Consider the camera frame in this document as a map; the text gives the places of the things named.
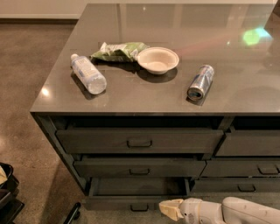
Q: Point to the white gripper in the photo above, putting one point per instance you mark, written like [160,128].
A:
[194,210]

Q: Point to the grey drawer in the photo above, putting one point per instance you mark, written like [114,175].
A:
[235,185]
[139,140]
[250,143]
[134,194]
[241,168]
[93,167]

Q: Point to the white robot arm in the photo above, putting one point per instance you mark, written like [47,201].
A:
[231,210]

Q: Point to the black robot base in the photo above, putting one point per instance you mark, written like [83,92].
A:
[10,206]

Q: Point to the grey drawer cabinet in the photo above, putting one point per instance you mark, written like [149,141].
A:
[238,39]

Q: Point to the black caster wheel leg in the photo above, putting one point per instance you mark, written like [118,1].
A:
[74,213]

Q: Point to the silver blue soda can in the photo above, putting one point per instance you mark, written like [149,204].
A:
[201,83]

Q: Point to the clear plastic water bottle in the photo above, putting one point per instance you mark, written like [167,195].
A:
[94,82]

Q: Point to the white paper bowl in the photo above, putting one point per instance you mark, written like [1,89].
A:
[157,60]

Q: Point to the green chip bag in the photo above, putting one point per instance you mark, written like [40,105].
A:
[126,52]

